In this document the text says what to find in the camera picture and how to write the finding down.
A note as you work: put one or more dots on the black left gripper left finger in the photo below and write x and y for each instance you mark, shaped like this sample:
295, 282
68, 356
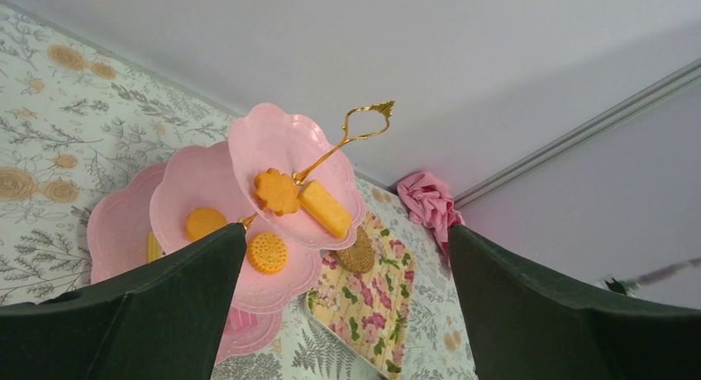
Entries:
162, 320

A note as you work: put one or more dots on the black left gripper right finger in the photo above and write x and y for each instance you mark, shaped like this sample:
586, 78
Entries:
527, 321

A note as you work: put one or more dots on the yellow cake piece toy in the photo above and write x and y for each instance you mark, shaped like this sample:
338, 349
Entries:
153, 248

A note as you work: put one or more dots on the pink cake slice toy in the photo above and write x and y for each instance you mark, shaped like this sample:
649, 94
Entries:
238, 320

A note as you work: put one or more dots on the round orange cookie toy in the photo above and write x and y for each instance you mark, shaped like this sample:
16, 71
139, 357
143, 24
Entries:
203, 221

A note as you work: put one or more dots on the small orange cookie toy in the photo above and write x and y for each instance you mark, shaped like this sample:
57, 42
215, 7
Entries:
267, 253

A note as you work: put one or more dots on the floral rectangular serving tray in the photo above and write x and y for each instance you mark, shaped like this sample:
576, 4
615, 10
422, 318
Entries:
369, 312

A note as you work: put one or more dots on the orange flower cookie toy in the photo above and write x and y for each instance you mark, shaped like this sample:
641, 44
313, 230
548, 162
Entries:
276, 192

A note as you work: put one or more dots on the yellow rectangular biscuit toy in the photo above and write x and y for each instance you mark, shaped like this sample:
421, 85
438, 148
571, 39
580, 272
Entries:
325, 209

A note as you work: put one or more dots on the crumpled pink cloth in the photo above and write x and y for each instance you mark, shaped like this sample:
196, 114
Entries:
429, 203

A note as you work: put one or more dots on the round woven brown coaster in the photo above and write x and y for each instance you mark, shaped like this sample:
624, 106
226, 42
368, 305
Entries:
358, 258

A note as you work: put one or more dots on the pink three-tier cake stand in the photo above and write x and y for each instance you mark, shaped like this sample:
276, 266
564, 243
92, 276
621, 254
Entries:
221, 176

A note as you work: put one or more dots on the floral tablecloth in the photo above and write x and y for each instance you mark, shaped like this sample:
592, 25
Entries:
78, 124

